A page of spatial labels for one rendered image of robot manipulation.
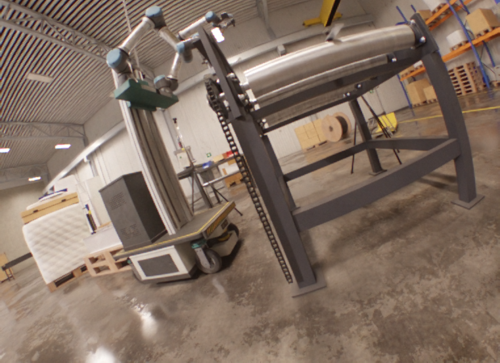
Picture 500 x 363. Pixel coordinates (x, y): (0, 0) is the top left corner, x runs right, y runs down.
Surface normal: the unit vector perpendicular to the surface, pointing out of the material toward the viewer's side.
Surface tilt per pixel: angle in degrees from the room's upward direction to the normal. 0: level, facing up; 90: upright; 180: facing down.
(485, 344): 0
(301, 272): 90
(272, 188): 90
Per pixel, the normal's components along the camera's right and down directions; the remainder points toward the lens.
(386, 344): -0.39, -0.92
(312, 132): -0.20, 0.16
